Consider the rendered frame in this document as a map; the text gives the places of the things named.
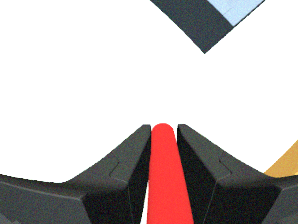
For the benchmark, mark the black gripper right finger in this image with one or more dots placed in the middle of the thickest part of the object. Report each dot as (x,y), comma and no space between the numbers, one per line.
(224,190)

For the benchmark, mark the red peg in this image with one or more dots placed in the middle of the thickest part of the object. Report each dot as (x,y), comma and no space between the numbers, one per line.
(168,201)

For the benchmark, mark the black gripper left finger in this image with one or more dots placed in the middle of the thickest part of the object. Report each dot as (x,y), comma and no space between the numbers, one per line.
(112,191)

